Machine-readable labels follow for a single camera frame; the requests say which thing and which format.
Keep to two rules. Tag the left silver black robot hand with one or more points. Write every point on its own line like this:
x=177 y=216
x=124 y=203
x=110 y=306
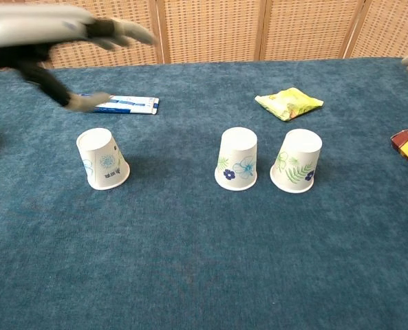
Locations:
x=35 y=24

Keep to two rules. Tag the paper cup with printed text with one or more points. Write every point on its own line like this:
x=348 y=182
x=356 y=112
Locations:
x=100 y=154

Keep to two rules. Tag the paper cup green fern print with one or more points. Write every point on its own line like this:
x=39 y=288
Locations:
x=300 y=154

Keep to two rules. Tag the paper cup large blue flower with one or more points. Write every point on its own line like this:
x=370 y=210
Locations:
x=238 y=151

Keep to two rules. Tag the wicker folding screen panel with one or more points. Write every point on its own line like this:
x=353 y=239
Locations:
x=393 y=31
x=104 y=56
x=310 y=31
x=4 y=2
x=210 y=31

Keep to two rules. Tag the blue white toothpaste tube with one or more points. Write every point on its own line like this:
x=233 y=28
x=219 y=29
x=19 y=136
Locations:
x=135 y=104

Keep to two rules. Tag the yellow green snack packet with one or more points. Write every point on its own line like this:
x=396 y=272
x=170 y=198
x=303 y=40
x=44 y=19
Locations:
x=289 y=101

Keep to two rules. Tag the teal blue table cloth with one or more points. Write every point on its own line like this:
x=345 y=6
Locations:
x=203 y=240

